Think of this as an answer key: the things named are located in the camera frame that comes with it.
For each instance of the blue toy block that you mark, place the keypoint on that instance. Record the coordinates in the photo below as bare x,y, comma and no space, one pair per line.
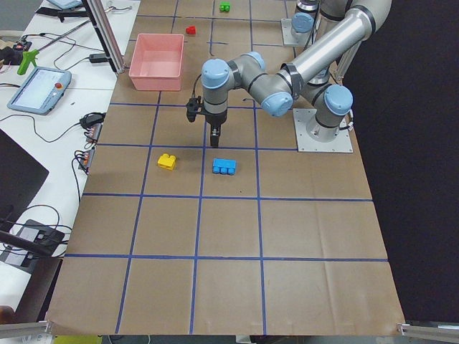
224,166

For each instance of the aluminium frame post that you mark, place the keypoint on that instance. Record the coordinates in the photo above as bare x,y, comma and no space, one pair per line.
98,17

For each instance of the teach pendant tablet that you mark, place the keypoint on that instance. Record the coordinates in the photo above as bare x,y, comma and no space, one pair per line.
41,91

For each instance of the red toy block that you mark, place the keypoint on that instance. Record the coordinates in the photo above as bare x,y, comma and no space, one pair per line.
191,30

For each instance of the black power adapter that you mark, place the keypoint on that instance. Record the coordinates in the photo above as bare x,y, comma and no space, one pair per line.
97,58

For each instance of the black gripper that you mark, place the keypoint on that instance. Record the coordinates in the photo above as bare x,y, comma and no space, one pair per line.
216,118

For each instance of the green toy block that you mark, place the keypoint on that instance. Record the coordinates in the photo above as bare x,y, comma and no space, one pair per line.
224,6

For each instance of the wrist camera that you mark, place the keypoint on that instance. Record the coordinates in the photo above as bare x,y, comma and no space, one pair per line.
193,108

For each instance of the yellow toy block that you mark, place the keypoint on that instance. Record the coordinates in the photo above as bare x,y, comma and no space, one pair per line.
167,161

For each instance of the pink plastic box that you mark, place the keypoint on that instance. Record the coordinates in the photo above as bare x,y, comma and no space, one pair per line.
156,64

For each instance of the green handled reacher grabber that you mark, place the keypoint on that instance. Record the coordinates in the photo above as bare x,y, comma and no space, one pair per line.
29,57

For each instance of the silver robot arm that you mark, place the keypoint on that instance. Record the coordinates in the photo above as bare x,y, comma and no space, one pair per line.
304,22
334,31

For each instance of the brown paper table cover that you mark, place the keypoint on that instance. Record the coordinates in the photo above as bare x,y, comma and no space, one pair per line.
289,245

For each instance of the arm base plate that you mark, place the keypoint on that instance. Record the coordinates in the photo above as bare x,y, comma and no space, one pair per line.
312,137
292,38

